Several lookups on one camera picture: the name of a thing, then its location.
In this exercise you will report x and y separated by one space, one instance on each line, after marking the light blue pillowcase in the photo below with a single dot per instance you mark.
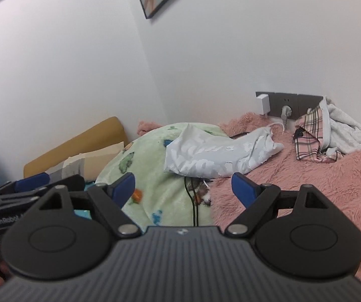
215 154

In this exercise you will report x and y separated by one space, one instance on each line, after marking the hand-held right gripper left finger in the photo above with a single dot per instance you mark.
124 189

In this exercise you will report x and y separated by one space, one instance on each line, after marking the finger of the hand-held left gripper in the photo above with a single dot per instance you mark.
73 181
32 181

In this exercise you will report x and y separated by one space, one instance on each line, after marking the grey beige striped garment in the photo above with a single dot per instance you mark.
95 157

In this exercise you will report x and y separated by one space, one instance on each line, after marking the pink fluffy blanket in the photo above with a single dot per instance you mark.
325 176

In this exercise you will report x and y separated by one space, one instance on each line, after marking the grey wall socket panel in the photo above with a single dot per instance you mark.
306 103

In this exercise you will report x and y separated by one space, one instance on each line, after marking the yellow wooden headboard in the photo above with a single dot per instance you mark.
89 135

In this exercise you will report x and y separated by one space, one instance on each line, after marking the white plug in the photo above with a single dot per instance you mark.
285 112

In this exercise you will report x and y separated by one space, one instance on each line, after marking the white charger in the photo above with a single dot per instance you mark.
264 103

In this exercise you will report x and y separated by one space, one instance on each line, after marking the green printed fleece blanket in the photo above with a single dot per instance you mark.
155 151

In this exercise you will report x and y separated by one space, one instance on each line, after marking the small black object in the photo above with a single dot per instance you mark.
298 132

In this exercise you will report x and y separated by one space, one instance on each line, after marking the brown white furry item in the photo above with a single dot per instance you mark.
203 195

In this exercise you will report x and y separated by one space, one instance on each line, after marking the white fleece garment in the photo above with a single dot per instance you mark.
350 132

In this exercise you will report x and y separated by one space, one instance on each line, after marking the pink plaid garment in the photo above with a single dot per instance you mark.
309 138

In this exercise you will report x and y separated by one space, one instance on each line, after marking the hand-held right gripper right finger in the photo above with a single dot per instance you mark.
243 192

